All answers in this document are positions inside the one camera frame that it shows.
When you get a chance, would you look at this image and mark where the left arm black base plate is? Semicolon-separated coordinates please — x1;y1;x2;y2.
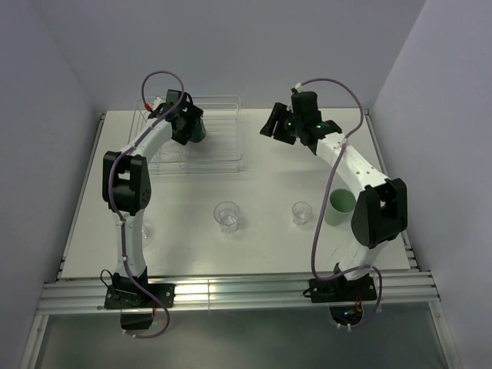
104;283;175;310

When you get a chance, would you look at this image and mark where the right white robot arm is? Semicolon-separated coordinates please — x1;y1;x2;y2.
260;91;407;300

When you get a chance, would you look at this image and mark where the clear glass centre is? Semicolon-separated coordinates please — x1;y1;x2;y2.
214;201;241;234

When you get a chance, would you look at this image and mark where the dark teal mug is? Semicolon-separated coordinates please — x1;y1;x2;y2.
190;118;207;143

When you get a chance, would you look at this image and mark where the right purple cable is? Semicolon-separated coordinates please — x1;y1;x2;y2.
295;77;383;328

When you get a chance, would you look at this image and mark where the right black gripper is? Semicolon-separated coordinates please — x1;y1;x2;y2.
259;102;303;145

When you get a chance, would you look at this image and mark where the purple cable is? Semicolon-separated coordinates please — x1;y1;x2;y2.
108;70;186;339
295;77;383;328

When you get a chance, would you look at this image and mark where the clear acrylic dish rack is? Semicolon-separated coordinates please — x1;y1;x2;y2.
148;95;242;176

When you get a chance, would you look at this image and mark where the black box under left base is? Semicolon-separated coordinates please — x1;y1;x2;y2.
120;313;154;331

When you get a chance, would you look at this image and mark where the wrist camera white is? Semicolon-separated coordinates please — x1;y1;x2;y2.
291;82;304;94
144;96;165;112

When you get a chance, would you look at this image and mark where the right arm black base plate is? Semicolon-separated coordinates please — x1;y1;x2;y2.
303;274;377;303

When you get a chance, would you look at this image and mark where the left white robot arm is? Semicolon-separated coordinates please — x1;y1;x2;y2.
102;89;206;307

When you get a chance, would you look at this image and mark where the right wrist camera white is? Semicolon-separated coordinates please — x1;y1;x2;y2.
291;82;304;94

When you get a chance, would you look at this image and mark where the clear glass left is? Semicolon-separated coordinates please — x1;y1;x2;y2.
141;221;151;240

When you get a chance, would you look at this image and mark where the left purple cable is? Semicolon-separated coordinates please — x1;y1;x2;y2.
108;70;186;339

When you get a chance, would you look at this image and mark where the aluminium rail frame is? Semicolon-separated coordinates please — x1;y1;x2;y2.
22;108;462;368

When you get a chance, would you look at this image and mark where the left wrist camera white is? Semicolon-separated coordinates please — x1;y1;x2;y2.
144;96;165;112

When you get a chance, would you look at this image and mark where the small clear glass right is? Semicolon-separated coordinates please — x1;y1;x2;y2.
292;201;312;226

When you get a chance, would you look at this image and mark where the light green plastic cup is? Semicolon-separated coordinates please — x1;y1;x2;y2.
324;188;356;226

